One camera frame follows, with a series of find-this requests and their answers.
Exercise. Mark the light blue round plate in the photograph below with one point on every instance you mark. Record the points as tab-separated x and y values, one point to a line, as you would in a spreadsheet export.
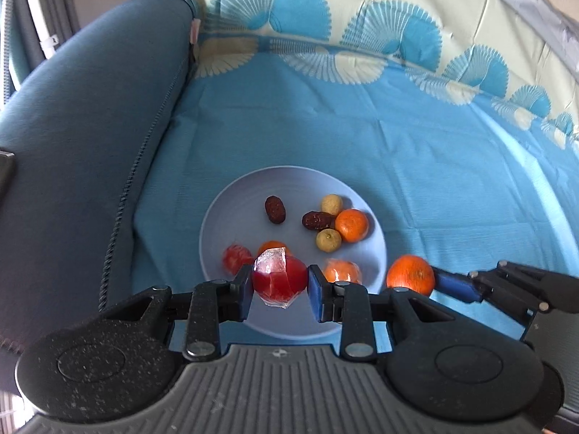
253	190

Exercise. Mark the red fruit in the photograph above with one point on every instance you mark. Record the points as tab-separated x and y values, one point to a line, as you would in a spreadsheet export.
279	280
236	257

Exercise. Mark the beige longan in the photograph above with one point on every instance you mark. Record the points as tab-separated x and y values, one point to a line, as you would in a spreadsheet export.
327	240
331	204

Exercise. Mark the pink fabric tag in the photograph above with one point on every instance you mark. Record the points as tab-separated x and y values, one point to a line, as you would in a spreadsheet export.
195	31

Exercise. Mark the large orange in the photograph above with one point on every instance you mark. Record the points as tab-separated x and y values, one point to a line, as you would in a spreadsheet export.
410	275

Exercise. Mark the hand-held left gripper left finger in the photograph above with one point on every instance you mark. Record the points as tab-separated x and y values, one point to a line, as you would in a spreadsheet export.
246	290

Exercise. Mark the blue fan-print blanket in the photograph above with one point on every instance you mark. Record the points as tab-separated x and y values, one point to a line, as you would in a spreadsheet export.
362	122

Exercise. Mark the grey fabric strip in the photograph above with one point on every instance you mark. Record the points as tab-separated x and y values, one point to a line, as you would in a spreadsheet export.
538	4

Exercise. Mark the dark red dried date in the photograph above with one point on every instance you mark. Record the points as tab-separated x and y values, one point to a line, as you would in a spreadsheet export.
318	220
274	209

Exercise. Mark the small orange mandarin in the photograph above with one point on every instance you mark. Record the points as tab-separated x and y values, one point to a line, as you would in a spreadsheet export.
352	225

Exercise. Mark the black device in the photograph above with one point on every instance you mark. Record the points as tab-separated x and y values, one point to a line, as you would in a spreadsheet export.
6	174

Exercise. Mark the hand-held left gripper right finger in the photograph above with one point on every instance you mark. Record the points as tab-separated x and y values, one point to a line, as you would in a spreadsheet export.
315	294

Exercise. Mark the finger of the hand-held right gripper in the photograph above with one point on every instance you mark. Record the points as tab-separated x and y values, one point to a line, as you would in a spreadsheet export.
454	284

